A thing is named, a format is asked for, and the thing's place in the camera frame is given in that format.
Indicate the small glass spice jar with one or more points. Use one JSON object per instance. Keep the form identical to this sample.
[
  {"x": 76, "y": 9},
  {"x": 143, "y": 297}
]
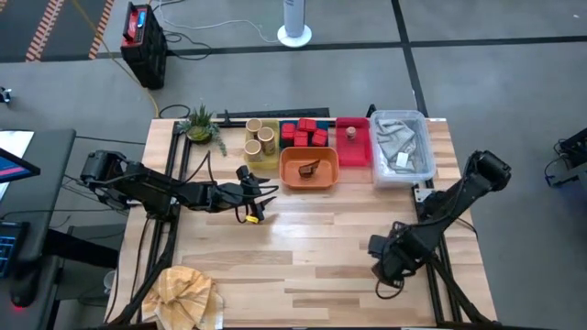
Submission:
[{"x": 351, "y": 133}]

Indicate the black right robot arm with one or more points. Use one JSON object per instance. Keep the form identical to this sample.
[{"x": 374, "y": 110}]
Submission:
[{"x": 458, "y": 197}]

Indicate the black and red toolbox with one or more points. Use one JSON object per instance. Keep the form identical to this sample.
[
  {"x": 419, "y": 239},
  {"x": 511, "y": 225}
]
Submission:
[{"x": 144, "y": 50}]

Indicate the black table rail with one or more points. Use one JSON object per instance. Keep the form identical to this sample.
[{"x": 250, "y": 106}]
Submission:
[{"x": 293, "y": 113}]

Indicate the yellow checked cloth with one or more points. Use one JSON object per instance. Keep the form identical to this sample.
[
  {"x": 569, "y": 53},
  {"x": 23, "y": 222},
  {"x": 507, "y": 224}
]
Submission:
[{"x": 181, "y": 295}]

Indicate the bamboo lid spice jar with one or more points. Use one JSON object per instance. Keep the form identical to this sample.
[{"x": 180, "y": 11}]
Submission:
[
  {"x": 266, "y": 139},
  {"x": 253, "y": 126},
  {"x": 252, "y": 150}
]

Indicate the red block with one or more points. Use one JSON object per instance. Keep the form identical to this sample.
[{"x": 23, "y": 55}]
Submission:
[{"x": 300, "y": 138}]

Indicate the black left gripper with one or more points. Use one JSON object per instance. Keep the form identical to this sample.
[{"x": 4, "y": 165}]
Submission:
[{"x": 236, "y": 197}]

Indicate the white paper sheet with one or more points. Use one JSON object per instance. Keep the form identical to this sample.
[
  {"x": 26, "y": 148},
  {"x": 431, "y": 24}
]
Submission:
[{"x": 16, "y": 139}]

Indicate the black clamp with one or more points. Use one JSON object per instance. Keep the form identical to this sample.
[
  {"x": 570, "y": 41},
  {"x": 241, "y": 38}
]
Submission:
[{"x": 371, "y": 111}]

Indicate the black side desk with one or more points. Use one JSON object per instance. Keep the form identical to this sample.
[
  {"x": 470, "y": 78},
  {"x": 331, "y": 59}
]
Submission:
[{"x": 41, "y": 192}]

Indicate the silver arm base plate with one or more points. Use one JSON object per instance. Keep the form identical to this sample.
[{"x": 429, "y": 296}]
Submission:
[{"x": 422, "y": 194}]

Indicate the computer monitor on desk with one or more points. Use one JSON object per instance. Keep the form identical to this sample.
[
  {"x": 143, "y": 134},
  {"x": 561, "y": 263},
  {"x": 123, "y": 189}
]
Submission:
[{"x": 16, "y": 167}]

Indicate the yellow plastic tray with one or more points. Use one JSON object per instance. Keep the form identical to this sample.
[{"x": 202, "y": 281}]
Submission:
[{"x": 271, "y": 161}]

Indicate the brown spice packet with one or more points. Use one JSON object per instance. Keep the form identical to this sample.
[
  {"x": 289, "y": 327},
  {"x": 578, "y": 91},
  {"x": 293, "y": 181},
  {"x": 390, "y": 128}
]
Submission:
[{"x": 309, "y": 168}]

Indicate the black device with light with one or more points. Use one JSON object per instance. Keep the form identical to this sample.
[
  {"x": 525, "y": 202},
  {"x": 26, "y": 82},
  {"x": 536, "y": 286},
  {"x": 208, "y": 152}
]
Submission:
[{"x": 25, "y": 289}]

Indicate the orange plastic tray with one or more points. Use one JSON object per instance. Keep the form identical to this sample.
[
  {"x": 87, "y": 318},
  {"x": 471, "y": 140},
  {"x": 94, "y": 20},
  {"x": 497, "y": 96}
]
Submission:
[{"x": 293, "y": 178}]

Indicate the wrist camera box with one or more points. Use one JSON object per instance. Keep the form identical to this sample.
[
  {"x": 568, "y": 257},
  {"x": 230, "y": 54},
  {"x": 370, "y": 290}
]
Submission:
[
  {"x": 243, "y": 173},
  {"x": 378, "y": 245}
]

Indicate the small grey floor object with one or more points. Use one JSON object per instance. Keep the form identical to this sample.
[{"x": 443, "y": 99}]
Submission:
[{"x": 4, "y": 95}]

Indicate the white tower fan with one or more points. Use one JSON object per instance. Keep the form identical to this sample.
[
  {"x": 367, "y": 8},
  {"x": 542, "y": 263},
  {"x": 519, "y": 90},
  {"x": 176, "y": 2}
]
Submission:
[{"x": 294, "y": 23}]

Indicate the clear plastic cup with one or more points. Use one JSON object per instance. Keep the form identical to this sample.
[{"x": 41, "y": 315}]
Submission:
[{"x": 110, "y": 280}]

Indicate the clear plastic storage bin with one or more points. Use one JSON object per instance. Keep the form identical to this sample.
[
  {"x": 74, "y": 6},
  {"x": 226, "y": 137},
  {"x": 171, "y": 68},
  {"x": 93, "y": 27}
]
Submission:
[{"x": 427, "y": 151}]

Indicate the red plastic tray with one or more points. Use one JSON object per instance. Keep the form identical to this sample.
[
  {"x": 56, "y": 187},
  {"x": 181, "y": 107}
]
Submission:
[{"x": 353, "y": 156}]

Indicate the blue plastic tray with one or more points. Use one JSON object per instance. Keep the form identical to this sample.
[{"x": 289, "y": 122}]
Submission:
[{"x": 324, "y": 124}]

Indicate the black keyboard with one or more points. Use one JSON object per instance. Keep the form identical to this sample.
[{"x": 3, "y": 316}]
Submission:
[{"x": 9, "y": 247}]

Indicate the red lid spice tin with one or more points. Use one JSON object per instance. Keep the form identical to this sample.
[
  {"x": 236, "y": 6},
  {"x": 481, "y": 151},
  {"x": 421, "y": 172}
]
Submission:
[
  {"x": 306, "y": 124},
  {"x": 288, "y": 131},
  {"x": 319, "y": 137}
]

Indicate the yellow tape tag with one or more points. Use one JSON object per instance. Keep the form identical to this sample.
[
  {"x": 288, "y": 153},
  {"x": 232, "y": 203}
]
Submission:
[{"x": 251, "y": 219}]

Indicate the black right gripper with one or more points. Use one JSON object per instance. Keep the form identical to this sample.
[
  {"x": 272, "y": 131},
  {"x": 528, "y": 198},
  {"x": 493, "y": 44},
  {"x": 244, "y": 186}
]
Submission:
[{"x": 401, "y": 256}]

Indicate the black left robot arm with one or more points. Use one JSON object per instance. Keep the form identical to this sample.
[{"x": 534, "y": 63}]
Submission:
[{"x": 151, "y": 188}]

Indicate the grey folded cloth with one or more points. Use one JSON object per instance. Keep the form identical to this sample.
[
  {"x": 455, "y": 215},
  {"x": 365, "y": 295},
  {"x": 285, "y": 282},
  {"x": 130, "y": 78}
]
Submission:
[{"x": 394, "y": 137}]

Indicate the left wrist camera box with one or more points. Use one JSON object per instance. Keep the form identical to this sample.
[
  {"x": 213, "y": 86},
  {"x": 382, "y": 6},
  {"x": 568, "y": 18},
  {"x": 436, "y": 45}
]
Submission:
[{"x": 243, "y": 173}]

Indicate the small potted green plant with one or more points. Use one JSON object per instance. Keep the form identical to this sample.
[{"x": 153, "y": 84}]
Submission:
[{"x": 199, "y": 130}]

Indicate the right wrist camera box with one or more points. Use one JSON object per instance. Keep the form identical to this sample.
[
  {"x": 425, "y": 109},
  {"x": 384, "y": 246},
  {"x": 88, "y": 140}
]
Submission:
[{"x": 378, "y": 245}]

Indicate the white cloth tag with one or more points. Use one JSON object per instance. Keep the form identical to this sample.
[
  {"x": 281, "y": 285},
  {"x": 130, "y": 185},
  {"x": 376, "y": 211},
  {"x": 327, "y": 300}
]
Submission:
[{"x": 402, "y": 159}]

